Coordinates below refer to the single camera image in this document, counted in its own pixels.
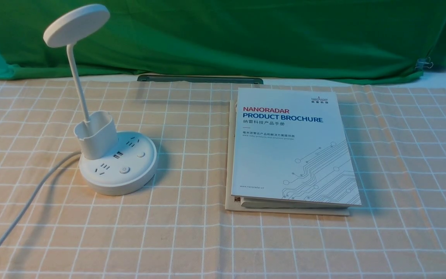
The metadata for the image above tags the silver binder clip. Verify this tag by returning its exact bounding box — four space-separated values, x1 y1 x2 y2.
415 58 434 71

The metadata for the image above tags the beige checkered tablecloth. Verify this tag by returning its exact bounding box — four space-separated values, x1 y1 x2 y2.
0 81 446 279

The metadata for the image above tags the green backdrop cloth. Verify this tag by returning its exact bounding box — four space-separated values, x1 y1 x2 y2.
0 0 446 85

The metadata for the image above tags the white Nanoradar product brochure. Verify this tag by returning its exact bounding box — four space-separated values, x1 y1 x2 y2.
230 88 362 208

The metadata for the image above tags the dark grey flat bar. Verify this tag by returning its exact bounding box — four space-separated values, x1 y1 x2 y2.
137 74 264 84

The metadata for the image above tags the white desk lamp with sockets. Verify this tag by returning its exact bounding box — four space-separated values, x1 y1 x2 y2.
43 3 158 196

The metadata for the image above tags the white lamp power cable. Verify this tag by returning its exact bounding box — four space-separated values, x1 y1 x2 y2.
0 152 82 253

